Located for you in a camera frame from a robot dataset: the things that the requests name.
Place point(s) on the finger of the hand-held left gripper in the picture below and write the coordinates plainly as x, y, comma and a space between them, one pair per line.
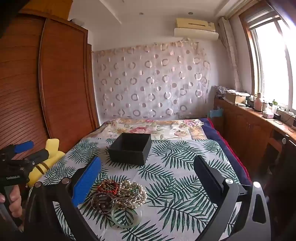
39, 155
24, 146

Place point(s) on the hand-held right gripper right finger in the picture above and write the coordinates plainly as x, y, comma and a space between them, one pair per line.
208, 176

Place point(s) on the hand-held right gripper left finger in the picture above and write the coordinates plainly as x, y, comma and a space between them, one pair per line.
87, 180

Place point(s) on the black box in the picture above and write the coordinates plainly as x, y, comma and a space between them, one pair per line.
136, 151

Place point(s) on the person's left hand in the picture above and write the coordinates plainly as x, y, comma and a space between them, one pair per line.
12, 200

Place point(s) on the yellow plush toy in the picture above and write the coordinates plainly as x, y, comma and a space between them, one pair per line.
54, 157

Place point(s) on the leaf print bed sheet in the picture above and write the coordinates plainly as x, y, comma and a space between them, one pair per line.
175, 162

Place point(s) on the dark blue blanket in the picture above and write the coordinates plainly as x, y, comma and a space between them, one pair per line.
222, 143

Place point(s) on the red blanket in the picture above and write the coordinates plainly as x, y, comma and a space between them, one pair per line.
227, 144

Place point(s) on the wooden side cabinet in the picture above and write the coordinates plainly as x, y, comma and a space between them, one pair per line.
245, 129

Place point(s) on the translucent green bangle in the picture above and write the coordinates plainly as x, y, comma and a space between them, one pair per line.
138, 215

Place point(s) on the blue paper bag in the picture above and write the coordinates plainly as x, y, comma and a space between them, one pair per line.
216, 114

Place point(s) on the floral quilt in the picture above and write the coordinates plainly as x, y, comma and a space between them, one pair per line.
161, 127

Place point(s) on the wooden wardrobe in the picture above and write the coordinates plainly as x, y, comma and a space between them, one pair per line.
57, 81

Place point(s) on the cardboard box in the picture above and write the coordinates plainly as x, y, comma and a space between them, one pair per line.
235, 98

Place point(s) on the white tissue box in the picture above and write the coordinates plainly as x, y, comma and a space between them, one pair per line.
268, 115

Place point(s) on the patterned cloth bundle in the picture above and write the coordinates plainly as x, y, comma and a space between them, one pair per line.
220, 90

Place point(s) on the pink thermos jug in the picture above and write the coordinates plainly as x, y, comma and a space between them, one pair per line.
257, 103

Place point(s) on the small black device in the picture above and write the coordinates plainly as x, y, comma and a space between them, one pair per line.
277, 116

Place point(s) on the green cap bottle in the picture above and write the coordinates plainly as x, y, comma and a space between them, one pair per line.
274, 106

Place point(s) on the white power strip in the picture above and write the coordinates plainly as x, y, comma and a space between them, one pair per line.
286, 111

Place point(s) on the pale window curtain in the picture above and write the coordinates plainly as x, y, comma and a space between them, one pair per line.
231, 58

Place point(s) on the window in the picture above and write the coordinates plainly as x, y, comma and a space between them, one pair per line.
270, 58

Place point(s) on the beige air conditioner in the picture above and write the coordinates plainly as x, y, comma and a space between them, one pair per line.
196, 29

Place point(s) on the circle pattern wall curtain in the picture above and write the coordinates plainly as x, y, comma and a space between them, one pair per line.
150, 81

